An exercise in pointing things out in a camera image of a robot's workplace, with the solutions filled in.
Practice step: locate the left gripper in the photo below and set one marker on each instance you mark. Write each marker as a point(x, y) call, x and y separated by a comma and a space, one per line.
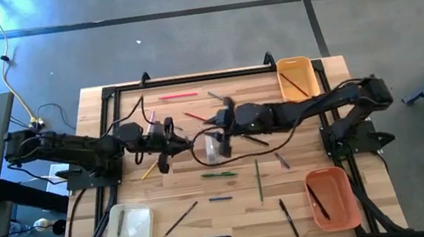
point(159, 140)

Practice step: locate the green pencil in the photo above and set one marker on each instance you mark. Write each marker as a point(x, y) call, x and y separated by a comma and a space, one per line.
point(258, 180)

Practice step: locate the dark grey crayon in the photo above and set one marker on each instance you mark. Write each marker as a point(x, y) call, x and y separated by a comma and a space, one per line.
point(178, 128)

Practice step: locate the yellow pencil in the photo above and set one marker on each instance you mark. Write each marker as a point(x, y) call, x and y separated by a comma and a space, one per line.
point(149, 171)

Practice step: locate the white plug adapter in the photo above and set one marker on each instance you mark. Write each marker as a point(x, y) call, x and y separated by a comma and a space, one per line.
point(43, 223)

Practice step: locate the short red pencil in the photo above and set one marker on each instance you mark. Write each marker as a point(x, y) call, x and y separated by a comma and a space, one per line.
point(195, 116)

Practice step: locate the long red pencil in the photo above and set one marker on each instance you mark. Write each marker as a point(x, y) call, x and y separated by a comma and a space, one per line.
point(178, 96)

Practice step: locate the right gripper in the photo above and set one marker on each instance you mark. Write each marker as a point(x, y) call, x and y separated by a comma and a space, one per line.
point(229, 122)

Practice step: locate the orange plastic bin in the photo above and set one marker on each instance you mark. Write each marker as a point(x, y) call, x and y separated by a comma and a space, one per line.
point(340, 200)

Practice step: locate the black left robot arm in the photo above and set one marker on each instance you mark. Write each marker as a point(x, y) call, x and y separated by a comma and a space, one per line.
point(75, 148)

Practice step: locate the thin black pen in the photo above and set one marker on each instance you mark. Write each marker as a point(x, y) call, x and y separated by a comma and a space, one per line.
point(256, 140)

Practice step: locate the white paper sheet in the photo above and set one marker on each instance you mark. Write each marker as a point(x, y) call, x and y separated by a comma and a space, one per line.
point(57, 168)

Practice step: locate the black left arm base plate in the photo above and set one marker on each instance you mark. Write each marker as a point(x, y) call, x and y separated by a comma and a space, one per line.
point(80, 183)

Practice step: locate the yellow plastic bin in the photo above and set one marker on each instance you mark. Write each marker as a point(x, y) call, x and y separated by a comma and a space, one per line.
point(310, 75)

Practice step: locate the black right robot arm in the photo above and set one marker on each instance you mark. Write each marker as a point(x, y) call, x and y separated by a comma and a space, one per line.
point(318, 105)

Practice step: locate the brown red pencil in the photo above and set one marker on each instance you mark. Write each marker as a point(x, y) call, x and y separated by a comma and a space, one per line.
point(294, 85)

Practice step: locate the black pencil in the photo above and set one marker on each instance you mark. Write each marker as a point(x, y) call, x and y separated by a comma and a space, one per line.
point(180, 219)

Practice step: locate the light purple pen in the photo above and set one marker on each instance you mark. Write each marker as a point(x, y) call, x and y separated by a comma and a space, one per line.
point(151, 118)

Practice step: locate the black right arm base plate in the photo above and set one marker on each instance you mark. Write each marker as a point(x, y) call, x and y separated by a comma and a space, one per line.
point(361, 143)

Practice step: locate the white plastic bin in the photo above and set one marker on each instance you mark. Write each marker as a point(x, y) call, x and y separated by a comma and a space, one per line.
point(139, 236)

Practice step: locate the black round puck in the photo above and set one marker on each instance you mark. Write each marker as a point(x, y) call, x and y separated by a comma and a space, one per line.
point(59, 227)

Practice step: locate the white eraser stick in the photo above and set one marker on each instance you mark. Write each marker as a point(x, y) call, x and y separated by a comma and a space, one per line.
point(210, 147)

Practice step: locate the black aluminium table frame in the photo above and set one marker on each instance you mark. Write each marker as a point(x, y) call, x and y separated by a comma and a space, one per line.
point(190, 79)

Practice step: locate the green pen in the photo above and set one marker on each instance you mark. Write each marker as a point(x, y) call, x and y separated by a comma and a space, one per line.
point(220, 174)

